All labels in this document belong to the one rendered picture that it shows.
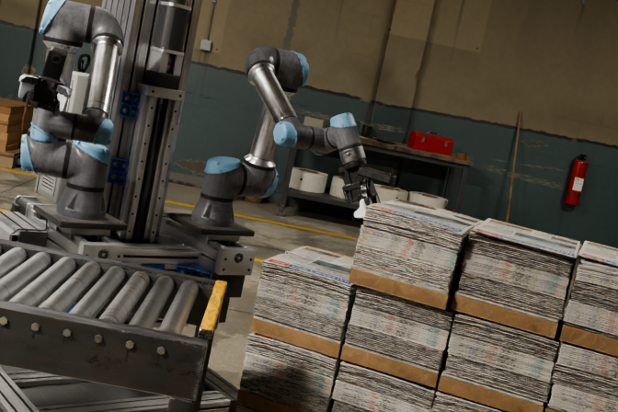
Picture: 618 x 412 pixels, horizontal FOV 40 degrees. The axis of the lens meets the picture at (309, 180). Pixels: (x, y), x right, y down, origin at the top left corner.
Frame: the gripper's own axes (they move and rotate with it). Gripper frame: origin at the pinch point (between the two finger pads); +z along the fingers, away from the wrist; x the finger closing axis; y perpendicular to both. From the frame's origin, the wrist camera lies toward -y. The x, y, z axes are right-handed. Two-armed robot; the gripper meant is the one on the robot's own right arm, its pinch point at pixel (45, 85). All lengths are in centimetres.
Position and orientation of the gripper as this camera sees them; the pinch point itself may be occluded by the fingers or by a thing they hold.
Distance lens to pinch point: 216.9
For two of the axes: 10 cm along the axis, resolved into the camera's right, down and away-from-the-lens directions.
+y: -3.3, 9.4, 0.8
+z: 2.2, 1.6, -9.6
